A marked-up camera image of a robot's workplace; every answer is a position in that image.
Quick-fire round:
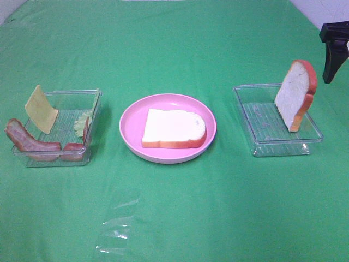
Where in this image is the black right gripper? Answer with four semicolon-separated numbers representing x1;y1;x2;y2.
319;22;348;84

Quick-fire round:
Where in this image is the white bread slice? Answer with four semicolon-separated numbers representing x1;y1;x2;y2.
141;109;207;148

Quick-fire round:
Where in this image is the green lettuce leaf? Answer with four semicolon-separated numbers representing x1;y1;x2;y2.
73;96;98;137

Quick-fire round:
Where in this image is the short bacon strip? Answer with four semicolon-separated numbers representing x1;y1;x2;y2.
60;117;89;162

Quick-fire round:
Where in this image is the long bacon strip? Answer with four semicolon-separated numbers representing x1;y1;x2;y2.
4;118;61;152

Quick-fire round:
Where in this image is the upright bread slice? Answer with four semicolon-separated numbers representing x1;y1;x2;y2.
274;59;318;132

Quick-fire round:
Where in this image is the clear plastic bread tray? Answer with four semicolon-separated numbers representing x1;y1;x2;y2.
233;84;323;157

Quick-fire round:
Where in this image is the green table cloth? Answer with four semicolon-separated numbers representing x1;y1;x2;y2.
1;1;348;261

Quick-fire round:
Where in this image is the pink round plate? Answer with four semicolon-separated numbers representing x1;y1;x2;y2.
119;93;216;164

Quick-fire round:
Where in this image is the clear plastic ingredient tray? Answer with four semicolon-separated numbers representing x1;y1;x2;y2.
12;89;102;168

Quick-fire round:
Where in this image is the clear plastic wrap sheet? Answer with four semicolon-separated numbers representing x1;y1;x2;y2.
93;188;140;261

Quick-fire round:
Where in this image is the yellow cheese slice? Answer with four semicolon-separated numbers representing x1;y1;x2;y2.
25;85;58;134

